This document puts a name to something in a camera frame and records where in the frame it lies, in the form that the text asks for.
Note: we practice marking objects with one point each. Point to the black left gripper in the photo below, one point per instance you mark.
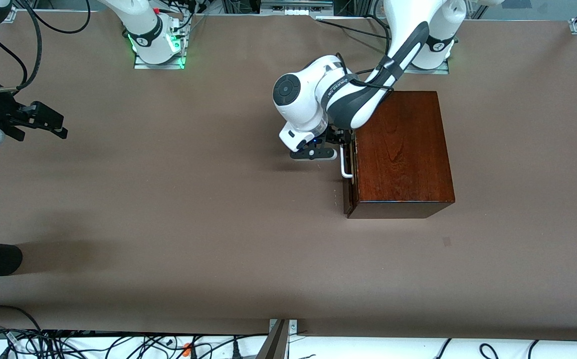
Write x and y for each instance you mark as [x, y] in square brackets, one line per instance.
[338, 135]

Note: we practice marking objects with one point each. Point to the wooden drawer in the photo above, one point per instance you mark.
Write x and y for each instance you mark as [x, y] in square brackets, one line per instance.
[346, 199]

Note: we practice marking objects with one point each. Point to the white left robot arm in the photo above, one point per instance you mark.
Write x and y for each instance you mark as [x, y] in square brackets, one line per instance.
[348, 99]

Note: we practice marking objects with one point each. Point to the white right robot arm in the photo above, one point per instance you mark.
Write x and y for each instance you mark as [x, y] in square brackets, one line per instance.
[148, 35]

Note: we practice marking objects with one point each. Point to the dark wooden drawer cabinet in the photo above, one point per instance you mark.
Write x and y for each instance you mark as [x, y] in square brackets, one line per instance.
[403, 149]

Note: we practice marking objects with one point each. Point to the grey power strip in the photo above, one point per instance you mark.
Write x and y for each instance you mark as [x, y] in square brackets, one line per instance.
[295, 7]

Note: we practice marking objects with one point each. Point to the dark slanted bar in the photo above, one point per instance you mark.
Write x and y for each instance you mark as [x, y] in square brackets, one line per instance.
[274, 346]

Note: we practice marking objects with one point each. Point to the orange connector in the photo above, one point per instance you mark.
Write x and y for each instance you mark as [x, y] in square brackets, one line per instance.
[187, 349]

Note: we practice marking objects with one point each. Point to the small metal bracket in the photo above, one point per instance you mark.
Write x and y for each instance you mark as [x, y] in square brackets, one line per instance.
[292, 326]

